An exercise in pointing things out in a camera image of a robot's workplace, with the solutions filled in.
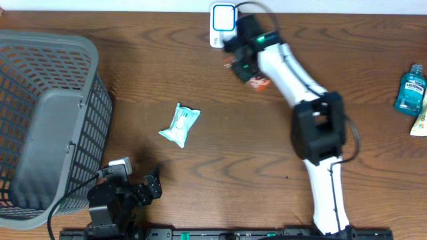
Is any red chocolate bar wrapper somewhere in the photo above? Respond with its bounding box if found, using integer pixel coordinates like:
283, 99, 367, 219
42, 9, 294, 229
224, 56, 272, 92

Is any left black cable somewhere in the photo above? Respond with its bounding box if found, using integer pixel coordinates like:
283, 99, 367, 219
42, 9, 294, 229
47, 171, 104, 240

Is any grey plastic shopping basket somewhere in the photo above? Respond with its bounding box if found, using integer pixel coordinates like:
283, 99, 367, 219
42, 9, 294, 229
1, 30, 113, 230

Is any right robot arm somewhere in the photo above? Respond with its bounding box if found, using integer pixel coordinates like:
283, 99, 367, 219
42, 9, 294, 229
224, 14, 350, 235

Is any white barcode scanner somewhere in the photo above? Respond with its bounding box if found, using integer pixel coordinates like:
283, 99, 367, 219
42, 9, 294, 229
209, 2, 238, 49

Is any mint green snack packet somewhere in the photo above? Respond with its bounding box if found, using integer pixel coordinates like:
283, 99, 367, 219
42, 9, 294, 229
159, 103, 201, 148

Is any teal mouthwash bottle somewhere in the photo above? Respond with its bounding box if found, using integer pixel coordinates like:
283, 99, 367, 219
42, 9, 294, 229
394, 64, 426, 117

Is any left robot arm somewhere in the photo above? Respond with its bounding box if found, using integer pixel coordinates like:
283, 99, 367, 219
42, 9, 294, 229
83, 164, 162, 239

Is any black cable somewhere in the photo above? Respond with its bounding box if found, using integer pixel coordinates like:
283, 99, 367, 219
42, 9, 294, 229
233, 1, 361, 234
47, 171, 104, 240

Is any yellow snack bag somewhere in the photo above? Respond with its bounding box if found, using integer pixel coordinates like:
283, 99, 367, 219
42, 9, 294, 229
410, 95, 427, 137

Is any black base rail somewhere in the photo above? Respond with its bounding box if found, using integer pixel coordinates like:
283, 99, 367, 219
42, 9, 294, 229
59, 227, 394, 240

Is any right black cable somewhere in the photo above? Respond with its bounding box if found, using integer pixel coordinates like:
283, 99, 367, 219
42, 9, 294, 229
233, 1, 361, 234

